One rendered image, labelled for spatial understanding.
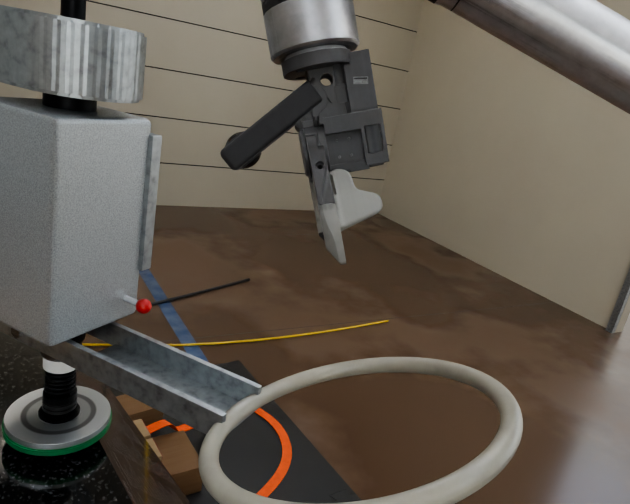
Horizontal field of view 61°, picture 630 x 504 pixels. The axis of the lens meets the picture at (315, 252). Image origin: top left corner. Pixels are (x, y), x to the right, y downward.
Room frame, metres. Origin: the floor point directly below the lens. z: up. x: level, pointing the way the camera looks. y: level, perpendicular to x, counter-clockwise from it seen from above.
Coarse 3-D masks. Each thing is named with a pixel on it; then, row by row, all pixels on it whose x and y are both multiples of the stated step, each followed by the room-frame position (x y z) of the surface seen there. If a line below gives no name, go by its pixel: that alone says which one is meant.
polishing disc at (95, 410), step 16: (16, 400) 0.99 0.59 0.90; (32, 400) 1.00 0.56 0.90; (80, 400) 1.03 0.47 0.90; (96, 400) 1.04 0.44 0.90; (16, 416) 0.94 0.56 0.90; (32, 416) 0.95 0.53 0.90; (80, 416) 0.98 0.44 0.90; (96, 416) 0.99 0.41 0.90; (16, 432) 0.89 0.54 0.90; (32, 432) 0.90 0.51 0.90; (48, 432) 0.91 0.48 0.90; (64, 432) 0.92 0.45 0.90; (80, 432) 0.93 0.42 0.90; (96, 432) 0.94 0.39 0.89; (48, 448) 0.87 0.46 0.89
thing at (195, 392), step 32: (64, 352) 0.89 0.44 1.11; (96, 352) 0.87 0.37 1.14; (128, 352) 0.96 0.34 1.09; (160, 352) 0.93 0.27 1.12; (128, 384) 0.82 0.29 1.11; (160, 384) 0.80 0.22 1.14; (192, 384) 0.88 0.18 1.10; (224, 384) 0.87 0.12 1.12; (256, 384) 0.85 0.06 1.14; (192, 416) 0.76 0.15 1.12; (224, 416) 0.74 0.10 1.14
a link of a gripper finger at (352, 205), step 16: (336, 176) 0.50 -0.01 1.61; (336, 192) 0.49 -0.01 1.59; (352, 192) 0.49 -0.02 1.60; (368, 192) 0.49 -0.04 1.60; (320, 208) 0.47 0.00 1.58; (336, 208) 0.47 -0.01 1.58; (352, 208) 0.48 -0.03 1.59; (368, 208) 0.48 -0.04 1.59; (336, 224) 0.46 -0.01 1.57; (352, 224) 0.47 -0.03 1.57; (336, 240) 0.46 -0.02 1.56; (336, 256) 0.46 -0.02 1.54
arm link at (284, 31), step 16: (288, 0) 0.53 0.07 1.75; (304, 0) 0.53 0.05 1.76; (320, 0) 0.53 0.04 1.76; (336, 0) 0.54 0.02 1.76; (352, 0) 0.57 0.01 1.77; (272, 16) 0.54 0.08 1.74; (288, 16) 0.53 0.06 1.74; (304, 16) 0.52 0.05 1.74; (320, 16) 0.53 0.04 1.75; (336, 16) 0.53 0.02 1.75; (352, 16) 0.55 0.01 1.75; (272, 32) 0.54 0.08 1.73; (288, 32) 0.53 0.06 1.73; (304, 32) 0.52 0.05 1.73; (320, 32) 0.52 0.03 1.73; (336, 32) 0.53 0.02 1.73; (352, 32) 0.54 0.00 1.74; (272, 48) 0.54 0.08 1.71; (288, 48) 0.53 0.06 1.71; (304, 48) 0.53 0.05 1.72; (320, 48) 0.53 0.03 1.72; (352, 48) 0.57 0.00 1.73
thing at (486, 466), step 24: (360, 360) 0.94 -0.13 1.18; (384, 360) 0.93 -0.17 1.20; (408, 360) 0.91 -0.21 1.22; (432, 360) 0.89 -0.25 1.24; (288, 384) 0.88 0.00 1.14; (312, 384) 0.91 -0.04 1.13; (480, 384) 0.78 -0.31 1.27; (240, 408) 0.79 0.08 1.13; (504, 408) 0.67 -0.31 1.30; (216, 432) 0.71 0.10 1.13; (504, 432) 0.60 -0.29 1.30; (216, 456) 0.64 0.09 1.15; (480, 456) 0.55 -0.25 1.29; (504, 456) 0.56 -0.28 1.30; (216, 480) 0.57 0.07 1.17; (456, 480) 0.51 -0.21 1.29; (480, 480) 0.52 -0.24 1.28
